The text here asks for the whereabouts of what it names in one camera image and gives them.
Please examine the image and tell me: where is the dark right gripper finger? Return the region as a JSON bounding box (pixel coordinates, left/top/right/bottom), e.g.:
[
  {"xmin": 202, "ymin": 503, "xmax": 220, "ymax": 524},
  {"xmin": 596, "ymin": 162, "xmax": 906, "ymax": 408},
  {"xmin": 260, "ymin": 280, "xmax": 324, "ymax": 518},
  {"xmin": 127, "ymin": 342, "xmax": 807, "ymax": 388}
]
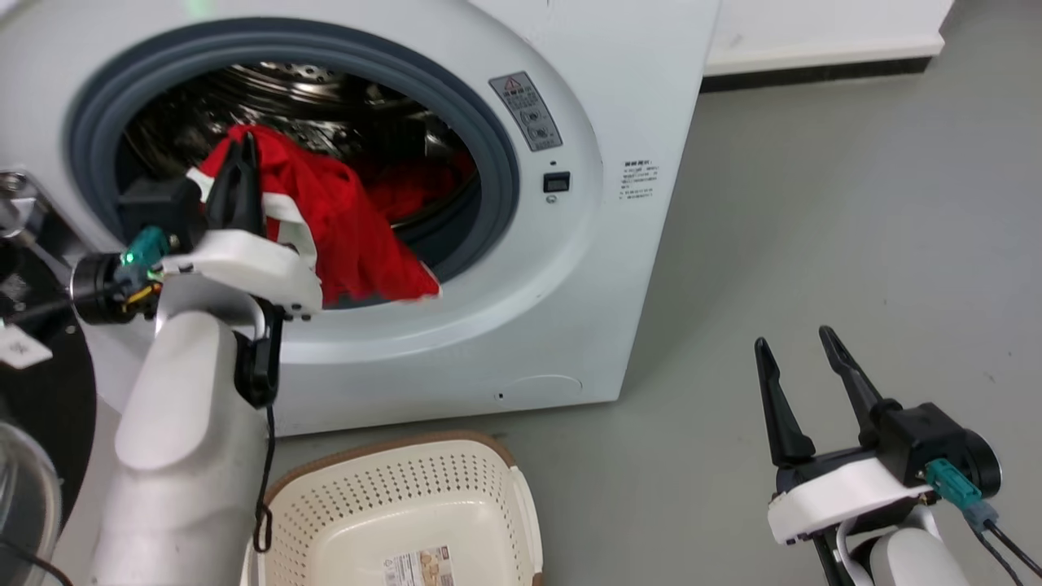
[
  {"xmin": 818, "ymin": 326, "xmax": 887, "ymax": 447},
  {"xmin": 754, "ymin": 337, "xmax": 817, "ymax": 469}
]

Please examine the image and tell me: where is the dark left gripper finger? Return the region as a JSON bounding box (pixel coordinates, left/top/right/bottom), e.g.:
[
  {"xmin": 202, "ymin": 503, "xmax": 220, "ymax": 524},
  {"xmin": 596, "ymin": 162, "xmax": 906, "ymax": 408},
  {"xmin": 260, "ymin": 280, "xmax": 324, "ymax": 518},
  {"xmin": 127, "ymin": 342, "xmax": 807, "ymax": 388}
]
[
  {"xmin": 204, "ymin": 140, "xmax": 247, "ymax": 237},
  {"xmin": 241, "ymin": 130, "xmax": 267, "ymax": 238}
]

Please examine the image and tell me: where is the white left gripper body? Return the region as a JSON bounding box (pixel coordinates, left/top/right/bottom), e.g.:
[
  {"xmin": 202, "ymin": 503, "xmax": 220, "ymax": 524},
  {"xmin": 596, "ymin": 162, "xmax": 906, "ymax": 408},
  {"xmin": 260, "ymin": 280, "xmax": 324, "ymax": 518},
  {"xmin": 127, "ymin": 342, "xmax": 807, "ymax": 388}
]
[{"xmin": 156, "ymin": 229, "xmax": 324, "ymax": 320}]

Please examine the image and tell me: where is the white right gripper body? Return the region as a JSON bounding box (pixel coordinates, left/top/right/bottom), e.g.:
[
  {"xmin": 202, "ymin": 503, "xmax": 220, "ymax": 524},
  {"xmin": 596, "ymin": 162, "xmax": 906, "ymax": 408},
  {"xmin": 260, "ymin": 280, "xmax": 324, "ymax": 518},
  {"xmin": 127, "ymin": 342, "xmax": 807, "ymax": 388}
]
[{"xmin": 766, "ymin": 442, "xmax": 939, "ymax": 546}]

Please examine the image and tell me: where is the red garment with white trim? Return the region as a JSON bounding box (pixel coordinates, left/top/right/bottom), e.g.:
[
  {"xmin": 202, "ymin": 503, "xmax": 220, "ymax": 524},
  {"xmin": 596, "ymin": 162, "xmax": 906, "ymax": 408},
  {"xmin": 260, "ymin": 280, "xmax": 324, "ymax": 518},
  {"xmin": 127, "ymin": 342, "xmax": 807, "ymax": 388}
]
[{"xmin": 186, "ymin": 124, "xmax": 479, "ymax": 308}]

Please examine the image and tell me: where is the black glass washing machine door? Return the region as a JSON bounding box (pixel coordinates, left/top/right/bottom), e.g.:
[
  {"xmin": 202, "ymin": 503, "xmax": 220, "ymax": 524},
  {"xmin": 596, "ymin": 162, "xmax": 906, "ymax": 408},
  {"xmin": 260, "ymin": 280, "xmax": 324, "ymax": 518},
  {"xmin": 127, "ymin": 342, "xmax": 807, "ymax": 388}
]
[{"xmin": 0, "ymin": 168, "xmax": 98, "ymax": 586}]

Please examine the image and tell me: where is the cream perforated laundry basket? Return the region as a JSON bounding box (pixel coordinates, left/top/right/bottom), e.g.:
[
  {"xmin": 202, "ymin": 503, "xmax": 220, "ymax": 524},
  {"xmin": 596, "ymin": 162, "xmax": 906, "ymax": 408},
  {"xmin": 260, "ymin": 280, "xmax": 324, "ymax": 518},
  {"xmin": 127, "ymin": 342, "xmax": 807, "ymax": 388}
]
[{"xmin": 242, "ymin": 431, "xmax": 545, "ymax": 586}]

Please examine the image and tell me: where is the white front-load washing machine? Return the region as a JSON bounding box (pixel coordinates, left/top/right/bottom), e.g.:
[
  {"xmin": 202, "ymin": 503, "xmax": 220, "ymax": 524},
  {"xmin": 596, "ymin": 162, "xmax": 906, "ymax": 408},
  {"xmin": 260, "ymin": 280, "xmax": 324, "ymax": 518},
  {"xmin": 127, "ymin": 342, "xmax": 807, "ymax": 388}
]
[{"xmin": 0, "ymin": 0, "xmax": 722, "ymax": 438}]

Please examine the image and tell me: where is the paper label on basket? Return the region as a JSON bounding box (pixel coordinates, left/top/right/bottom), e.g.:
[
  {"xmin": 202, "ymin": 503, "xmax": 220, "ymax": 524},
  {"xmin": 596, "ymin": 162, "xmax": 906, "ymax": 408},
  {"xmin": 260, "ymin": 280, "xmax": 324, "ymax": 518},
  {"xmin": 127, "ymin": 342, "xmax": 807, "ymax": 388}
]
[{"xmin": 383, "ymin": 545, "xmax": 457, "ymax": 586}]

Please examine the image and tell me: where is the stainless steel washer drum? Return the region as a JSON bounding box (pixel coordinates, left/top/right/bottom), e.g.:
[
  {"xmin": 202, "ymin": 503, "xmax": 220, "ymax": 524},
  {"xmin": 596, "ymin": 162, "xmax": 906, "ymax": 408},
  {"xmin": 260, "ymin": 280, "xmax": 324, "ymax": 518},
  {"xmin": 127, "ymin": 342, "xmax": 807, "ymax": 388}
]
[{"xmin": 116, "ymin": 62, "xmax": 479, "ymax": 245}]

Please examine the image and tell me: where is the round filter cover on washer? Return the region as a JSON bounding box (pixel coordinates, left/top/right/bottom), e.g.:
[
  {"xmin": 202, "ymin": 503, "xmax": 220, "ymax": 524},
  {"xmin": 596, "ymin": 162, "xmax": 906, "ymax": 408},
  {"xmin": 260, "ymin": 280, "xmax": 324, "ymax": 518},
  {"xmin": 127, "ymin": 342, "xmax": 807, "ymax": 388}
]
[{"xmin": 495, "ymin": 374, "xmax": 584, "ymax": 409}]

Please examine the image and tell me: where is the white tag on door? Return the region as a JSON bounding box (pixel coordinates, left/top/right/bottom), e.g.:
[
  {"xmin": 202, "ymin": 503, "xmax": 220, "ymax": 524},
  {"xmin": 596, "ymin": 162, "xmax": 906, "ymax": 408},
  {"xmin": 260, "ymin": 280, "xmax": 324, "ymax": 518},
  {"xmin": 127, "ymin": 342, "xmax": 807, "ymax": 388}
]
[{"xmin": 0, "ymin": 326, "xmax": 55, "ymax": 370}]

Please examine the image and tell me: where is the grey rubber door gasket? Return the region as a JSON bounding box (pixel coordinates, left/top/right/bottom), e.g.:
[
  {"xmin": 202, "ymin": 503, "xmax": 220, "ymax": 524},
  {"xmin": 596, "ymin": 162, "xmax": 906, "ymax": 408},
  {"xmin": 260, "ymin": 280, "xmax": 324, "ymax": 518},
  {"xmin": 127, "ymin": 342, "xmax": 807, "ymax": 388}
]
[{"xmin": 63, "ymin": 18, "xmax": 522, "ymax": 311}]

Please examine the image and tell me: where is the small printed text sticker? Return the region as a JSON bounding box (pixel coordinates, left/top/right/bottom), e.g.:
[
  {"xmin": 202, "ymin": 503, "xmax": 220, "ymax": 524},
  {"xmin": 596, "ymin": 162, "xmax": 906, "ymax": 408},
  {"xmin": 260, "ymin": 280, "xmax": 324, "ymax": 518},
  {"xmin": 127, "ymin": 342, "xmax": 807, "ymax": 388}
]
[{"xmin": 620, "ymin": 160, "xmax": 660, "ymax": 202}]

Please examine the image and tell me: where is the grey warning label sticker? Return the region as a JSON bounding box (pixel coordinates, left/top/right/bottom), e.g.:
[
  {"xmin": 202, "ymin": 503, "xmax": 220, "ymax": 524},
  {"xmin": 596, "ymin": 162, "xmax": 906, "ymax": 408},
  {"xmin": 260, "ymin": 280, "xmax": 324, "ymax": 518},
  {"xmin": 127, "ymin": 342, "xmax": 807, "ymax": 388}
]
[{"xmin": 488, "ymin": 71, "xmax": 563, "ymax": 153}]

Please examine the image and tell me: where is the white cabinet with dark plinth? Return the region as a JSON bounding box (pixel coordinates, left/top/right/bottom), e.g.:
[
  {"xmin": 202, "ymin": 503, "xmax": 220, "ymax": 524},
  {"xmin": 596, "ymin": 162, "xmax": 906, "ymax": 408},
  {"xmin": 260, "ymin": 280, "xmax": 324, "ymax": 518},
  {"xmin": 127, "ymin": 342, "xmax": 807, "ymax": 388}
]
[{"xmin": 700, "ymin": 0, "xmax": 955, "ymax": 93}]

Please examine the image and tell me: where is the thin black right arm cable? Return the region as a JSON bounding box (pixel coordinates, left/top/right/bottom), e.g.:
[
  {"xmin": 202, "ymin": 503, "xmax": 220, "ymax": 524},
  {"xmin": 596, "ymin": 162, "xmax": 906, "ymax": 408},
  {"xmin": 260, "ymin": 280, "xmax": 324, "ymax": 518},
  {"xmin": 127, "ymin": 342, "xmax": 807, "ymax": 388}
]
[{"xmin": 969, "ymin": 513, "xmax": 1042, "ymax": 586}]

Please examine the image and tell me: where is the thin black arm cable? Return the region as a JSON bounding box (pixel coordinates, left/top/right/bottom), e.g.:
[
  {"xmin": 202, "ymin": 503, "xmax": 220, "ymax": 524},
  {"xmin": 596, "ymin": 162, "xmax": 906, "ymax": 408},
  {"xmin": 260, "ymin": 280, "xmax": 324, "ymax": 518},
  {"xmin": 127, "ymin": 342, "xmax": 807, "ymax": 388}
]
[
  {"xmin": 969, "ymin": 513, "xmax": 1042, "ymax": 586},
  {"xmin": 252, "ymin": 403, "xmax": 278, "ymax": 555}
]

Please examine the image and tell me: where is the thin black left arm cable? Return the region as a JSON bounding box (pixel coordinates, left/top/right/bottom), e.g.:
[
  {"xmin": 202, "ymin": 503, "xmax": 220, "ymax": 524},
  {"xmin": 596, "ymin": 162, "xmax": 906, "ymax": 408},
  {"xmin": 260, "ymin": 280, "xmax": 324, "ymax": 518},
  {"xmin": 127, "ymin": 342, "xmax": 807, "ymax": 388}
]
[{"xmin": 252, "ymin": 403, "xmax": 278, "ymax": 555}]

